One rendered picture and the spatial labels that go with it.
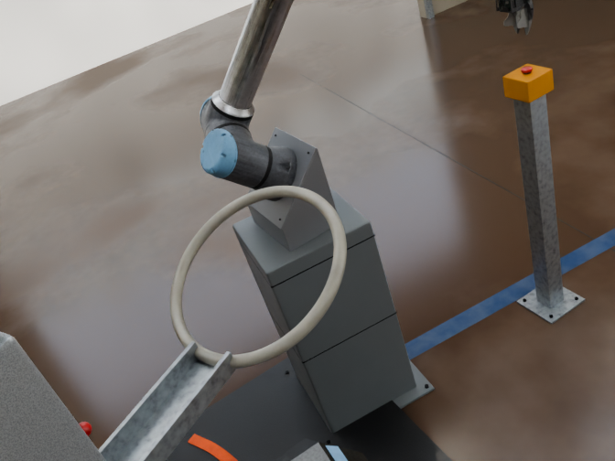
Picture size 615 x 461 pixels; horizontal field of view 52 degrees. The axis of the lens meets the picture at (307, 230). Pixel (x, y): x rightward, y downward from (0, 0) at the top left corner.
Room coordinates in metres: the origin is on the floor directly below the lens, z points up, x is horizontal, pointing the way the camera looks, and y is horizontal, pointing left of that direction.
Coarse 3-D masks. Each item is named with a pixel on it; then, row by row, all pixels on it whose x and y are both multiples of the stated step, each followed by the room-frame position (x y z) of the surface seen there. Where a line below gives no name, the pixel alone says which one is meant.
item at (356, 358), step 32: (256, 224) 2.02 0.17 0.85; (352, 224) 1.80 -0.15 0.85; (256, 256) 1.82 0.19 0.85; (288, 256) 1.75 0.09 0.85; (320, 256) 1.74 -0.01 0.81; (352, 256) 1.76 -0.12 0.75; (288, 288) 1.71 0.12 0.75; (320, 288) 1.73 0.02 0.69; (352, 288) 1.76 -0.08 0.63; (384, 288) 1.78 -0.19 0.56; (288, 320) 1.70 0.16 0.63; (320, 320) 1.72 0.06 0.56; (352, 320) 1.75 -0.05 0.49; (384, 320) 1.77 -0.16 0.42; (288, 352) 1.99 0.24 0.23; (320, 352) 1.71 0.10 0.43; (352, 352) 1.74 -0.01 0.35; (384, 352) 1.77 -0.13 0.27; (320, 384) 1.70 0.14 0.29; (352, 384) 1.73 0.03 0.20; (384, 384) 1.76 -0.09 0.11; (416, 384) 1.79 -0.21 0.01; (352, 416) 1.72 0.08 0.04
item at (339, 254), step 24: (264, 192) 1.45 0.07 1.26; (288, 192) 1.41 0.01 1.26; (312, 192) 1.36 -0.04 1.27; (216, 216) 1.48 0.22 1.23; (336, 216) 1.26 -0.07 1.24; (192, 240) 1.45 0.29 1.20; (336, 240) 1.19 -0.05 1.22; (336, 264) 1.13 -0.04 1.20; (336, 288) 1.09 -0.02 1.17; (312, 312) 1.06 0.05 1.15; (288, 336) 1.04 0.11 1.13; (216, 360) 1.09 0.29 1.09; (240, 360) 1.06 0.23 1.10; (264, 360) 1.03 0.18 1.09
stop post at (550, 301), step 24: (528, 72) 1.98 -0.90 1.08; (552, 72) 1.96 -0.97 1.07; (528, 96) 1.92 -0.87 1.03; (528, 120) 1.96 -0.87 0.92; (528, 144) 1.97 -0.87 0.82; (528, 168) 1.99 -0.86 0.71; (552, 168) 1.97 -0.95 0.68; (528, 192) 2.00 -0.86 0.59; (552, 192) 1.97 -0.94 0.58; (528, 216) 2.01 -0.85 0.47; (552, 216) 1.97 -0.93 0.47; (552, 240) 1.96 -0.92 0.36; (552, 264) 1.96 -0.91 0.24; (552, 288) 1.95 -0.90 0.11; (552, 312) 1.93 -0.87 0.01
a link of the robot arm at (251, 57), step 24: (264, 0) 1.91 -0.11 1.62; (288, 0) 1.91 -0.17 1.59; (264, 24) 1.92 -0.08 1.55; (240, 48) 1.97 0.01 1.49; (264, 48) 1.94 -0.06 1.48; (240, 72) 1.96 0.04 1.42; (216, 96) 2.03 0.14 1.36; (240, 96) 1.97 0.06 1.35; (216, 120) 1.99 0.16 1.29; (240, 120) 1.98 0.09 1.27
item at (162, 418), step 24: (192, 360) 1.13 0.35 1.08; (168, 384) 1.07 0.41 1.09; (192, 384) 1.07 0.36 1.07; (216, 384) 1.03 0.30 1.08; (144, 408) 1.02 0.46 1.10; (168, 408) 1.02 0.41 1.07; (192, 408) 0.97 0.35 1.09; (120, 432) 0.97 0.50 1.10; (144, 432) 0.98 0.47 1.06; (168, 432) 0.92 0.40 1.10; (120, 456) 0.94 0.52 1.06; (144, 456) 0.87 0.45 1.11
